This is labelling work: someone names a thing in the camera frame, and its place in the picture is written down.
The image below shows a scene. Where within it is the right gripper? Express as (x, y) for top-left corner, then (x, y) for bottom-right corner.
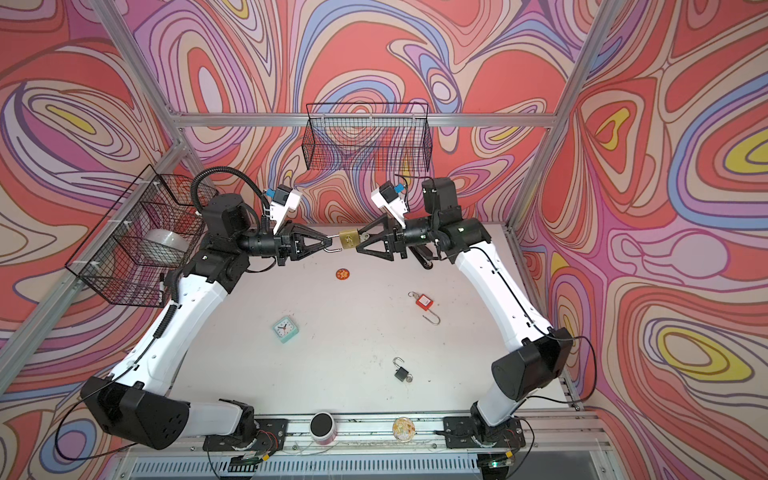
(357, 212), (439, 263)

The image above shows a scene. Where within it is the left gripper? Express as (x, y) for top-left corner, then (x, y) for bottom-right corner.
(231, 223), (329, 272)

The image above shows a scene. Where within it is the brass padlock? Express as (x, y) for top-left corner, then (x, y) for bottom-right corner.
(324, 229), (361, 253)

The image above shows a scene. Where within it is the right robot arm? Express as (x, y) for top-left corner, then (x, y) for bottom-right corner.
(356, 178), (574, 435)

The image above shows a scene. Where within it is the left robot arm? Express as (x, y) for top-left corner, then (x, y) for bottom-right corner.
(80, 167), (332, 451)

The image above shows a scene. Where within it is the small red round disc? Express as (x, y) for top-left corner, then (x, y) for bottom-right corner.
(335, 268), (350, 281)

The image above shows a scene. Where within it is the black stapler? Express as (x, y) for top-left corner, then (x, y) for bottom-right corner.
(417, 252), (433, 270)

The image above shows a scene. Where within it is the red padlock with keys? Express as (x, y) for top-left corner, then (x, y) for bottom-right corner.
(408, 291), (441, 326)

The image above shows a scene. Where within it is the mint green alarm clock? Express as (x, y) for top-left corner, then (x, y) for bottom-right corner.
(272, 316), (299, 344)

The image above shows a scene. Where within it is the small black padlock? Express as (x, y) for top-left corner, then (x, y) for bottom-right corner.
(392, 357), (413, 383)

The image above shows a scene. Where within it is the black marker in basket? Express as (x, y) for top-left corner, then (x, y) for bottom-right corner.
(157, 272), (167, 306)

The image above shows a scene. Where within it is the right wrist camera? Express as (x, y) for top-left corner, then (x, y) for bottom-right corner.
(371, 181), (409, 228)

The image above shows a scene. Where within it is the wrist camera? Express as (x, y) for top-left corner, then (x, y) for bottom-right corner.
(266, 185), (302, 234)
(371, 181), (409, 228)

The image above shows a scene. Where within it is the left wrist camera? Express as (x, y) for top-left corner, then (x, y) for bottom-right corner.
(266, 185), (302, 234)

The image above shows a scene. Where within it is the black wire basket back wall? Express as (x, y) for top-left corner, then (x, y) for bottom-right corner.
(301, 101), (433, 175)

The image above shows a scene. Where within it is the black wire basket wall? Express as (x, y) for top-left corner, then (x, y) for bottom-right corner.
(301, 101), (433, 175)
(65, 166), (205, 307)

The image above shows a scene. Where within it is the black wire basket left wall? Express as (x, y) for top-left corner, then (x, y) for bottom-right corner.
(65, 166), (205, 307)

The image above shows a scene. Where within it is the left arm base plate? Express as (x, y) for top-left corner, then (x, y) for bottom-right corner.
(203, 399), (289, 455)

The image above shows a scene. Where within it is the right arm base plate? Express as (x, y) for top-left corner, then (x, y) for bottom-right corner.
(435, 415), (526, 451)

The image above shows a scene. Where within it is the aluminium front rail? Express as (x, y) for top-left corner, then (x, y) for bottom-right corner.
(119, 410), (619, 463)

